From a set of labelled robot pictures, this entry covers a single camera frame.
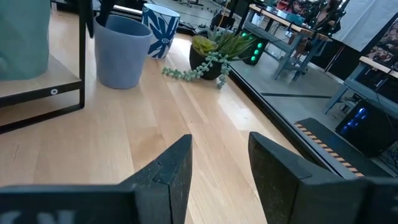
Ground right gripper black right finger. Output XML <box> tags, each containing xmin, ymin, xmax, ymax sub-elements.
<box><xmin>248</xmin><ymin>131</ymin><xmax>369</xmax><ymax>224</ymax></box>

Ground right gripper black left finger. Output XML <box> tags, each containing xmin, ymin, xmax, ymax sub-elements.
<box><xmin>119</xmin><ymin>134</ymin><xmax>193</xmax><ymax>224</ymax></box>

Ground teal green mug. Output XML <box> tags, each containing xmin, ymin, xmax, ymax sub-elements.
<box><xmin>0</xmin><ymin>0</ymin><xmax>52</xmax><ymax>81</ymax></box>

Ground black ramp hazard stripe edge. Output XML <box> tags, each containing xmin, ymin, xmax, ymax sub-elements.
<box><xmin>294</xmin><ymin>117</ymin><xmax>394</xmax><ymax>178</ymax></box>

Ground black computer blue lights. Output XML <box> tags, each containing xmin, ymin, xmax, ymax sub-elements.
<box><xmin>335</xmin><ymin>99</ymin><xmax>398</xmax><ymax>158</ymax></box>

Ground wooden desk grey legs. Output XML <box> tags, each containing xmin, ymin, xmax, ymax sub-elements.
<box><xmin>242</xmin><ymin>2</ymin><xmax>333</xmax><ymax>83</ymax></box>
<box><xmin>325</xmin><ymin>55</ymin><xmax>398</xmax><ymax>119</ymax></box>

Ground succulent plant in dark pot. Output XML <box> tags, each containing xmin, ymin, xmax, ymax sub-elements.
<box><xmin>161</xmin><ymin>26</ymin><xmax>257</xmax><ymax>90</ymax></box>

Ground purple mug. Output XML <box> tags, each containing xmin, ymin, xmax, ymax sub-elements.
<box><xmin>93</xmin><ymin>14</ymin><xmax>154</xmax><ymax>90</ymax></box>

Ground black computer green lights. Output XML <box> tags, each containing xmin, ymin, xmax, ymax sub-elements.
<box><xmin>239</xmin><ymin>29</ymin><xmax>268</xmax><ymax>66</ymax></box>

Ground white mug blue floral print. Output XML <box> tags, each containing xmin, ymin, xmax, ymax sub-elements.
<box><xmin>141</xmin><ymin>3</ymin><xmax>181</xmax><ymax>60</ymax></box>

